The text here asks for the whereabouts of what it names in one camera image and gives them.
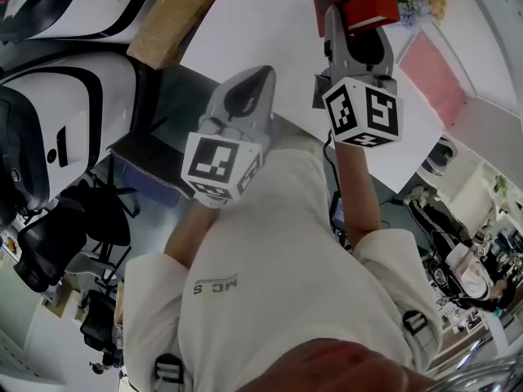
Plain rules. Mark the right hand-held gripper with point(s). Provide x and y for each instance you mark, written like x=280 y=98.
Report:
x=367 y=112

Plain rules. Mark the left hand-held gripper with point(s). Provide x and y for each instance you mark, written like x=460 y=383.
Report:
x=210 y=161

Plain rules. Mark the pink cloth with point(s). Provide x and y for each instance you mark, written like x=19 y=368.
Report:
x=433 y=80

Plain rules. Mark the person's right forearm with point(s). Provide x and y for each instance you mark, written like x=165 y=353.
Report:
x=359 y=190

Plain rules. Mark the person's left forearm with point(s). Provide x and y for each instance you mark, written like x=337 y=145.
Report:
x=190 y=235

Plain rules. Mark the white table top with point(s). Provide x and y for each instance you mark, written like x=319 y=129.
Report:
x=265 y=23

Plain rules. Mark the blue padded chair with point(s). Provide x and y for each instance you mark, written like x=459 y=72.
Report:
x=143 y=157

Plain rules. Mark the white ornate chair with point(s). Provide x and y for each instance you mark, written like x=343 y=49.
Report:
x=439 y=153

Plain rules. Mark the black waist device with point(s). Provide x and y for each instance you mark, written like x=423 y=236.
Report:
x=338 y=212

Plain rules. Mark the white black-trimmed machine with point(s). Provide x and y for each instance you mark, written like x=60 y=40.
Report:
x=94 y=6
x=81 y=108

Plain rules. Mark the person's white shirt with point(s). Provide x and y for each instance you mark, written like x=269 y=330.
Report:
x=278 y=259

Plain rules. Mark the black office chair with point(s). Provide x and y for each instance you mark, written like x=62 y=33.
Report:
x=90 y=219

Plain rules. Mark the green plant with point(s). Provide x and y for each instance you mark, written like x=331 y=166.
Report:
x=501 y=184

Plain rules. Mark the small black chair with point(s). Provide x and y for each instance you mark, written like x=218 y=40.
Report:
x=98 y=321

